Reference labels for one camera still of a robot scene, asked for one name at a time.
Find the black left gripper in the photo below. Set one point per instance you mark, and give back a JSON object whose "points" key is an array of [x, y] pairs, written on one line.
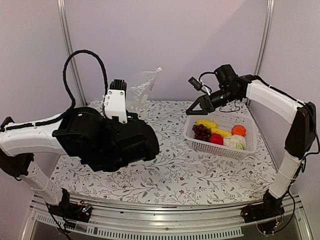
{"points": [[133, 117]]}

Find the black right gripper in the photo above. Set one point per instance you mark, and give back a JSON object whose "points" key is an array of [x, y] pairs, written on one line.
{"points": [[206, 106]]}

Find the yellow corn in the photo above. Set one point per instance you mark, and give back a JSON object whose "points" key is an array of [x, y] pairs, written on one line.
{"points": [[207, 123], [223, 133]]}

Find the white plastic basket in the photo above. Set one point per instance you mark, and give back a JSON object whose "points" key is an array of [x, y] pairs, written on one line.
{"points": [[225, 121]]}

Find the red bell pepper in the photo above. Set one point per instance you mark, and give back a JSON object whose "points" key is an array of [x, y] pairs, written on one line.
{"points": [[216, 139]]}

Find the orange pumpkin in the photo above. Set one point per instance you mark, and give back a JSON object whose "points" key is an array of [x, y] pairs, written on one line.
{"points": [[239, 130]]}

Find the clear zip top bag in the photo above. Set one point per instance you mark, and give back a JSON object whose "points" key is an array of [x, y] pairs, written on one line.
{"points": [[140, 88]]}

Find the white green cauliflower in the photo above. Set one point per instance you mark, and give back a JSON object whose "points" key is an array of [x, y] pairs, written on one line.
{"points": [[235, 142]]}

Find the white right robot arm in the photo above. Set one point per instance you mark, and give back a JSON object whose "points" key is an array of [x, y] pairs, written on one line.
{"points": [[298, 119]]}

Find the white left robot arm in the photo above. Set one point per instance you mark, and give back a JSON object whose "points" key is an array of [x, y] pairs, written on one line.
{"points": [[73, 135]]}

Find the dark red grape bunch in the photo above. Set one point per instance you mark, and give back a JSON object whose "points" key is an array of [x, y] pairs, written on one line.
{"points": [[201, 133]]}

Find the floral tablecloth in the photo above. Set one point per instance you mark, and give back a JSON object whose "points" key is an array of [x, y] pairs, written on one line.
{"points": [[179, 175]]}

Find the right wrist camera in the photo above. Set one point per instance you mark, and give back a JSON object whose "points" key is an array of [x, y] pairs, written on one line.
{"points": [[199, 85]]}

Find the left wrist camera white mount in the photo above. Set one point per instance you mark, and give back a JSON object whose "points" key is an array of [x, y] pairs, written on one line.
{"points": [[114, 102]]}

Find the aluminium front rail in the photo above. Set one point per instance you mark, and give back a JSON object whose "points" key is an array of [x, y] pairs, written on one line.
{"points": [[120, 220]]}

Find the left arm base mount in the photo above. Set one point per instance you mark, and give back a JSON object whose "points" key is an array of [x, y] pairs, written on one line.
{"points": [[80, 212]]}

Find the right aluminium frame post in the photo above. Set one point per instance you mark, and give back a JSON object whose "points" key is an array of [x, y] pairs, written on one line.
{"points": [[265, 36]]}

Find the aluminium frame post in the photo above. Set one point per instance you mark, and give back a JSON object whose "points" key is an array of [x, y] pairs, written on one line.
{"points": [[265, 36], [61, 7]]}

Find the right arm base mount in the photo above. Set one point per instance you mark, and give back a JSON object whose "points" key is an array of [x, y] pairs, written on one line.
{"points": [[268, 209]]}

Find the left aluminium frame post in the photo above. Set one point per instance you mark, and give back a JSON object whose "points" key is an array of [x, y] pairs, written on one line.
{"points": [[61, 7]]}

